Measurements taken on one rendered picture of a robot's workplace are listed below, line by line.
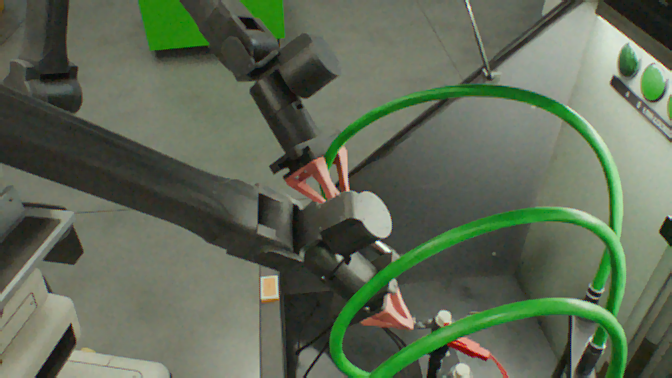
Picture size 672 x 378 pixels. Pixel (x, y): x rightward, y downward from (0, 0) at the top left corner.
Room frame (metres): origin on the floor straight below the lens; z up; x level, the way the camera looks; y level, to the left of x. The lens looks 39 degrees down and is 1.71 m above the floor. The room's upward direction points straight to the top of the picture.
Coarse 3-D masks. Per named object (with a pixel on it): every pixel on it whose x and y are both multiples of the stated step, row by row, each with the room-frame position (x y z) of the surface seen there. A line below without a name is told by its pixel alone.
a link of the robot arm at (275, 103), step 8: (272, 72) 0.65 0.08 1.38; (280, 72) 0.65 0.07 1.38; (264, 80) 0.65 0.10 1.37; (272, 80) 0.65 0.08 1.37; (280, 80) 0.65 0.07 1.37; (256, 88) 0.65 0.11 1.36; (264, 88) 0.64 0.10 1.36; (272, 88) 0.64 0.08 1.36; (280, 88) 0.64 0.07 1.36; (288, 88) 0.65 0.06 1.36; (256, 96) 0.64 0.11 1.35; (264, 96) 0.64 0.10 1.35; (272, 96) 0.63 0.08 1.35; (280, 96) 0.63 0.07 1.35; (288, 96) 0.64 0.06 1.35; (296, 96) 0.65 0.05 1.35; (256, 104) 0.64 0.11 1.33; (264, 104) 0.63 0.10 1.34; (272, 104) 0.63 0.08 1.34; (280, 104) 0.63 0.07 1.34; (288, 104) 0.63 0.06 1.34; (296, 104) 0.65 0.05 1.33; (264, 112) 0.63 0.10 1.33; (272, 112) 0.62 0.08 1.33
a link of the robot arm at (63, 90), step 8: (56, 72) 0.88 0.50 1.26; (40, 80) 0.83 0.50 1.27; (48, 80) 0.84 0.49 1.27; (56, 80) 0.85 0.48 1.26; (64, 80) 0.86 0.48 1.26; (48, 88) 0.82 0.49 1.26; (56, 88) 0.83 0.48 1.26; (64, 88) 0.84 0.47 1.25; (72, 88) 0.86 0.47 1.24; (48, 96) 0.81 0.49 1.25; (56, 96) 0.82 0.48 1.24; (64, 96) 0.84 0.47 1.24; (72, 96) 0.85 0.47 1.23; (56, 104) 0.82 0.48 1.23; (64, 104) 0.83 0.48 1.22; (72, 104) 0.84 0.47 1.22
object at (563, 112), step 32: (416, 96) 0.54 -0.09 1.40; (448, 96) 0.53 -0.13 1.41; (512, 96) 0.51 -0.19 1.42; (544, 96) 0.51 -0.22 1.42; (352, 128) 0.56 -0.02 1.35; (576, 128) 0.49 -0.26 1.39; (608, 160) 0.48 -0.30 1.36; (608, 192) 0.48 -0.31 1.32; (608, 224) 0.48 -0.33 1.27; (608, 256) 0.47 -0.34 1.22
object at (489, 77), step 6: (462, 0) 0.77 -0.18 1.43; (468, 0) 0.77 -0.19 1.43; (468, 6) 0.77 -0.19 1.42; (468, 12) 0.77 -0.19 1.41; (468, 18) 0.77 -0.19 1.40; (474, 24) 0.77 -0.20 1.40; (474, 30) 0.77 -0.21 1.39; (474, 36) 0.77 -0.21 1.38; (480, 42) 0.77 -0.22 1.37; (480, 48) 0.77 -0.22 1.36; (480, 54) 0.77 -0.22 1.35; (486, 60) 0.77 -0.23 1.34; (486, 66) 0.77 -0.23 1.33; (486, 72) 0.77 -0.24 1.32; (492, 72) 0.77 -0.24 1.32; (486, 78) 0.77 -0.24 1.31; (492, 78) 0.76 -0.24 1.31; (498, 78) 0.77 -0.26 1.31; (498, 84) 0.77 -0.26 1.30
